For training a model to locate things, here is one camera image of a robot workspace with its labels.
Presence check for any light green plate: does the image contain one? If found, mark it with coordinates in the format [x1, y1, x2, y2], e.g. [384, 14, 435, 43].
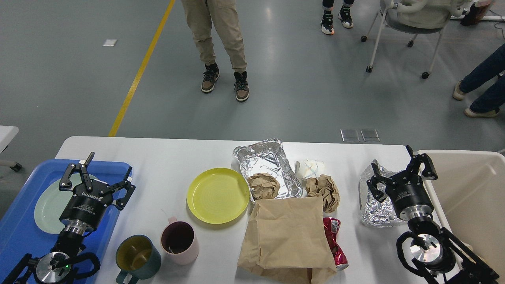
[34, 179, 78, 234]

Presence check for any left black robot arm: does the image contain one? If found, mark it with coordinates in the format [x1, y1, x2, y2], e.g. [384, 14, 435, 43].
[1, 153, 135, 284]

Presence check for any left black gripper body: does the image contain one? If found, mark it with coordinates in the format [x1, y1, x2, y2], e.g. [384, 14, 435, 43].
[60, 179, 114, 232]

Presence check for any yellow plate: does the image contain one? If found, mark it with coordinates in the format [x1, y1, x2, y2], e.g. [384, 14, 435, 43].
[187, 168, 250, 224]

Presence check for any brown paper bag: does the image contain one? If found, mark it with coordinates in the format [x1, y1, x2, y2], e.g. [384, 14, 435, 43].
[238, 197, 337, 284]

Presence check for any crumpled aluminium foil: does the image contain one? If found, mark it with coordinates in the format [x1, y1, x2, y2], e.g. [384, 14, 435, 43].
[359, 165, 406, 228]

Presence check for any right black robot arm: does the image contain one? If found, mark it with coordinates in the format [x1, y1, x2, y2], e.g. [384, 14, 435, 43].
[367, 146, 499, 284]

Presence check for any pink mug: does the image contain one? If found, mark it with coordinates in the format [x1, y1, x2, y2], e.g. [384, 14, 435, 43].
[160, 217, 200, 265]

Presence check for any person in khaki trousers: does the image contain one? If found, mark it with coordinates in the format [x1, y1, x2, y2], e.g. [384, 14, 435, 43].
[181, 0, 250, 103]

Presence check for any aluminium foil tray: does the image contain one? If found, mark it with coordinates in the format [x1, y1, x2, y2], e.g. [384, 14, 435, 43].
[233, 138, 304, 199]

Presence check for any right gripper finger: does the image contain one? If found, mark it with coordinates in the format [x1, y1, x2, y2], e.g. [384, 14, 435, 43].
[367, 161, 407, 203]
[406, 145, 438, 180]

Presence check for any dark bag on floor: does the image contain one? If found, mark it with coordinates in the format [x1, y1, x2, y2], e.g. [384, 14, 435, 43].
[460, 0, 495, 26]

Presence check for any person in black sneakers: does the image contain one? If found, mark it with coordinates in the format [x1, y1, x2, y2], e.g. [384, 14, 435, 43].
[320, 0, 355, 36]

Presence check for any white side table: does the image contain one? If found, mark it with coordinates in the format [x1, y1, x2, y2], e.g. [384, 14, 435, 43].
[0, 125, 23, 172]

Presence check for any white office chair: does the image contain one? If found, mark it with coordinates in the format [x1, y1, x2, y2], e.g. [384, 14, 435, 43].
[366, 0, 472, 79]

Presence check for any dark teal mug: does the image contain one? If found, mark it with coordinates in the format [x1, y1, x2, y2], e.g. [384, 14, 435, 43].
[115, 234, 162, 284]

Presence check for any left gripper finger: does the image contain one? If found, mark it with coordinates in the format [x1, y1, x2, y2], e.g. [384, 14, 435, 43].
[103, 166, 136, 211]
[59, 152, 95, 192]

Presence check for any crushed red can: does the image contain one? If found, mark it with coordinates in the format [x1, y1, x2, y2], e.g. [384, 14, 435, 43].
[323, 217, 349, 271]

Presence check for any blue plastic tray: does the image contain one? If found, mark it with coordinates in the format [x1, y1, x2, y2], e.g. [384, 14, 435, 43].
[0, 159, 130, 282]

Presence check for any metal floor plate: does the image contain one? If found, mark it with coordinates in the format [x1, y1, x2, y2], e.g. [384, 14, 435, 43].
[340, 129, 360, 143]
[360, 128, 380, 142]

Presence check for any crumpled brown paper wad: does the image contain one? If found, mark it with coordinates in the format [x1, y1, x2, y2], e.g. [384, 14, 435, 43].
[305, 174, 340, 213]

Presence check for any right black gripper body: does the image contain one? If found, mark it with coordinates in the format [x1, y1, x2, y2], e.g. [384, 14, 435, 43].
[386, 172, 434, 220]

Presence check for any beige plastic bin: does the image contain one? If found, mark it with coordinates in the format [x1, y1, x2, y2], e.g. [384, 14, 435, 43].
[424, 150, 505, 284]

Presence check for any crumpled brown paper ball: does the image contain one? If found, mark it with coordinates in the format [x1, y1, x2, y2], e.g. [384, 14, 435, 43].
[247, 173, 280, 200]

